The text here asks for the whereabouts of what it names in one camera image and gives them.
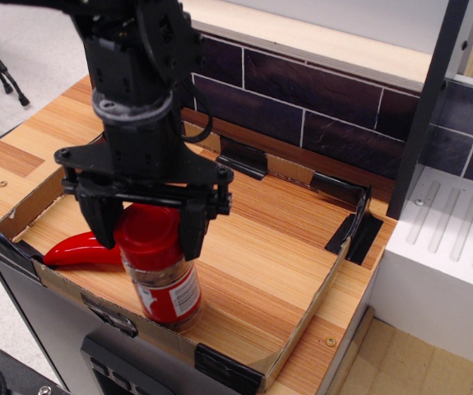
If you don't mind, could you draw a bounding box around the brass screw front right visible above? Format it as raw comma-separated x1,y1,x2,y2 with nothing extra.
326,337,336,347

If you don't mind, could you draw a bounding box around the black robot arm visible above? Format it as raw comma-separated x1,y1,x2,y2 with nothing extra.
39,1,234,260

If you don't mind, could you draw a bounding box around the red toy chili pepper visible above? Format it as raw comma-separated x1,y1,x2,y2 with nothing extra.
43,231,122,267

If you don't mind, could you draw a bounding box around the white toy sink drainboard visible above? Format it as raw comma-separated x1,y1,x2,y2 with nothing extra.
370,167,473,362

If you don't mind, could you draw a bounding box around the dark shelf frame with backsplash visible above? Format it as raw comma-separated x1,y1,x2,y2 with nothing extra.
184,1,468,218

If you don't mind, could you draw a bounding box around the red-lidded spice bottle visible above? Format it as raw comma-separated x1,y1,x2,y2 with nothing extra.
114,203,203,333

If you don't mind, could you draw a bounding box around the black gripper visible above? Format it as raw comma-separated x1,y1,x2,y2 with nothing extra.
54,92,234,261

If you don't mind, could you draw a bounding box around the black toy oven panel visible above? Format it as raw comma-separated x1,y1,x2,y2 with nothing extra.
80,335,188,395

